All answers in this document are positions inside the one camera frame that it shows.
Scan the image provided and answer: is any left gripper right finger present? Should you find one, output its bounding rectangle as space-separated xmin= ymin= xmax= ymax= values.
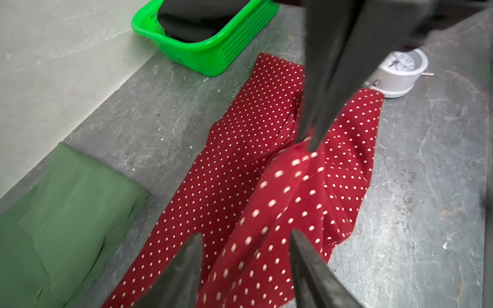
xmin=290 ymin=230 xmax=363 ymax=308

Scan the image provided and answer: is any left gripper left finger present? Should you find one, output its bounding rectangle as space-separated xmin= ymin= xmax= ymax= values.
xmin=134 ymin=234 xmax=204 ymax=308

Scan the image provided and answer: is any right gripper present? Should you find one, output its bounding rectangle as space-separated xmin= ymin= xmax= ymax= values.
xmin=300 ymin=1 xmax=490 ymax=151

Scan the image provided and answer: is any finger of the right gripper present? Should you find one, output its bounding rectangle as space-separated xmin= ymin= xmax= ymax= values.
xmin=297 ymin=1 xmax=365 ymax=142

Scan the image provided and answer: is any red polka dot skirt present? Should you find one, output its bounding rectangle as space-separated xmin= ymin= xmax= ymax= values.
xmin=105 ymin=53 xmax=384 ymax=307

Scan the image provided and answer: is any green skirt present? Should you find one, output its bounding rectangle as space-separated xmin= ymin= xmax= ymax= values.
xmin=1 ymin=143 xmax=150 ymax=307

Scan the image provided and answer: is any white alarm clock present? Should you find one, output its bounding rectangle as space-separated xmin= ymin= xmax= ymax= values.
xmin=364 ymin=49 xmax=433 ymax=99

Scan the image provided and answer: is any green plastic basket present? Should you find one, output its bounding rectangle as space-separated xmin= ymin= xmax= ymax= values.
xmin=131 ymin=1 xmax=280 ymax=77

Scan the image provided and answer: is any black skirt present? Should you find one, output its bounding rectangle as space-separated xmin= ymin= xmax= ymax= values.
xmin=157 ymin=0 xmax=249 ymax=43

